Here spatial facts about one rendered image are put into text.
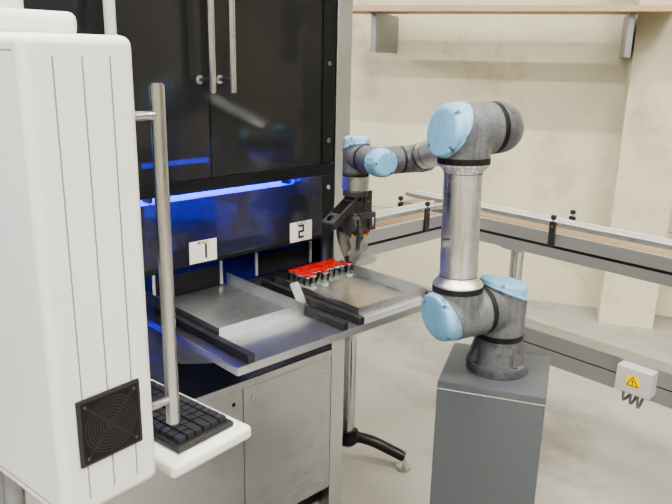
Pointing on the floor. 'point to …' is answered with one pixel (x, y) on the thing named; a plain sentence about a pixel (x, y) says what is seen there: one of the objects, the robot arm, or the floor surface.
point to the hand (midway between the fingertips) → (348, 259)
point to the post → (329, 248)
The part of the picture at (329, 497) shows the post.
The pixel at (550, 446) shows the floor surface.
